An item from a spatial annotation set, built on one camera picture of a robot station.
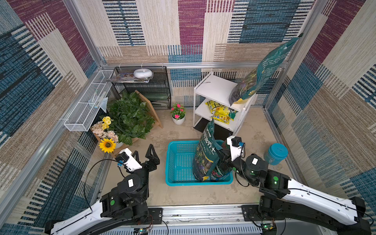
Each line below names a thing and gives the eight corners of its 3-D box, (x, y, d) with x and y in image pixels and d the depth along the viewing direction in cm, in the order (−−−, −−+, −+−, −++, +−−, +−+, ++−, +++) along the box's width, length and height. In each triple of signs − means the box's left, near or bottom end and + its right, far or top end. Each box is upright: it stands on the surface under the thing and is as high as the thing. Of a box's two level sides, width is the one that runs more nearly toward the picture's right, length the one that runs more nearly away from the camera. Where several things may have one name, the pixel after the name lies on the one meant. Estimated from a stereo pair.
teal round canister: (265, 165, 92) (274, 156, 83) (261, 152, 97) (268, 143, 88) (281, 165, 92) (290, 156, 83) (275, 152, 97) (284, 143, 88)
